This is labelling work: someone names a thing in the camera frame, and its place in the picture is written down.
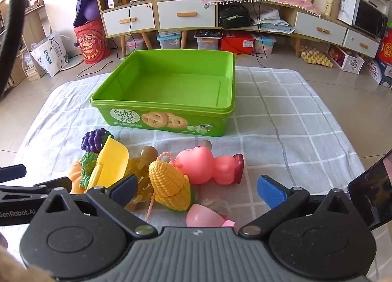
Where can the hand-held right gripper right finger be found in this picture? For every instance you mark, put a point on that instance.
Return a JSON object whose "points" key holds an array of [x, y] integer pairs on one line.
{"points": [[271, 191]]}

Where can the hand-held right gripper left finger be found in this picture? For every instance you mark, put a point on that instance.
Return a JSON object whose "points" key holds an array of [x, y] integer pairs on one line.
{"points": [[125, 191]]}

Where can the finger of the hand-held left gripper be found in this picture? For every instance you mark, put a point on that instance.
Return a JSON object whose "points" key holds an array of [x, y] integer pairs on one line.
{"points": [[12, 173], [30, 191]]}

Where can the yellow toy corn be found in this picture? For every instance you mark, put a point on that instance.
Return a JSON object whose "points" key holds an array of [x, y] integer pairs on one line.
{"points": [[168, 180]]}

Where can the green leafy toy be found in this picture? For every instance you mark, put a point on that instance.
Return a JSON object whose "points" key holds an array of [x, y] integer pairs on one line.
{"points": [[87, 167]]}

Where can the orange toy fruit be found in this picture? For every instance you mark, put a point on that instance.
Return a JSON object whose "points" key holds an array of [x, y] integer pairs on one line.
{"points": [[75, 177]]}

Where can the pink egg capsule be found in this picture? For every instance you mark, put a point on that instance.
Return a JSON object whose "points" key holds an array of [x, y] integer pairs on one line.
{"points": [[200, 216]]}

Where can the green plastic box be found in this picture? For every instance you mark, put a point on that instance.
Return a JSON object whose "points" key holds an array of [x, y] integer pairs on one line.
{"points": [[171, 85]]}

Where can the tan fuzzy cloth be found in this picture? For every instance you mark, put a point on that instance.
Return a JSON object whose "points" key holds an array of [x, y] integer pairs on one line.
{"points": [[18, 269]]}

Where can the purple toy grapes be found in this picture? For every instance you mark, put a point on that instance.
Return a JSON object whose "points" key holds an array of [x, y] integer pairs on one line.
{"points": [[93, 141]]}

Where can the pink pig toy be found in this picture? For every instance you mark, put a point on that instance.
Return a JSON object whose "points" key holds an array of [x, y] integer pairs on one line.
{"points": [[199, 165]]}

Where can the dark screen phone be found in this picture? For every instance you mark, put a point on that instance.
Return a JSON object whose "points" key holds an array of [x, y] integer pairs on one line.
{"points": [[373, 190]]}

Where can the white shopping bag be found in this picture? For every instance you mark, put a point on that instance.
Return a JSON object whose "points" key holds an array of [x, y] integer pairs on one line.
{"points": [[50, 55]]}

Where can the yellow egg carton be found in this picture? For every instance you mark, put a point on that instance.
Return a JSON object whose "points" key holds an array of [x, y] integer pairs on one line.
{"points": [[317, 56]]}

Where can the pale blue storage bin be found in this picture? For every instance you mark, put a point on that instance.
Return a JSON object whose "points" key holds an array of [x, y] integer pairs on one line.
{"points": [[265, 44]]}

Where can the clear storage bin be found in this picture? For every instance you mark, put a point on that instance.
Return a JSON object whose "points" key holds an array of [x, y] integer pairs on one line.
{"points": [[134, 44]]}

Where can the wooden bookshelf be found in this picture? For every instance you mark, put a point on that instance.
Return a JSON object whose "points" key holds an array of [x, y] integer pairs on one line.
{"points": [[30, 24]]}

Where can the red and white box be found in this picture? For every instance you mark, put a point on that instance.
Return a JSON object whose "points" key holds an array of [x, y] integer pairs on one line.
{"points": [[346, 58]]}

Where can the blue lid storage bin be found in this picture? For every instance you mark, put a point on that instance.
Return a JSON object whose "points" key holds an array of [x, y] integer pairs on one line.
{"points": [[168, 40]]}

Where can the black lid storage bin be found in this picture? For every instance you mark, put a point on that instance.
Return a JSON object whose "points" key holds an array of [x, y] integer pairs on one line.
{"points": [[208, 39]]}

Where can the white drawer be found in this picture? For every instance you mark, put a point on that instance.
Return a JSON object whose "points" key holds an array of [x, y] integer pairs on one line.
{"points": [[361, 44], [186, 13], [128, 20], [320, 29]]}

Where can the black bag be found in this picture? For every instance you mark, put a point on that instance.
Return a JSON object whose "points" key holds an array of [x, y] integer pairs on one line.
{"points": [[235, 17]]}

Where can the purple toy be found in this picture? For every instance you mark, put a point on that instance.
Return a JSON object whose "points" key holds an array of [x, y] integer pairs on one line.
{"points": [[90, 9]]}

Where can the small cardboard box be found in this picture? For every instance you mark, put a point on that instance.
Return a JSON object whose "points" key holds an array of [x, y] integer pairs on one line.
{"points": [[113, 0]]}

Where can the microwave oven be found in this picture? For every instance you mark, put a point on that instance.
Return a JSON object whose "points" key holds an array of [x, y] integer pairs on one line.
{"points": [[369, 18]]}

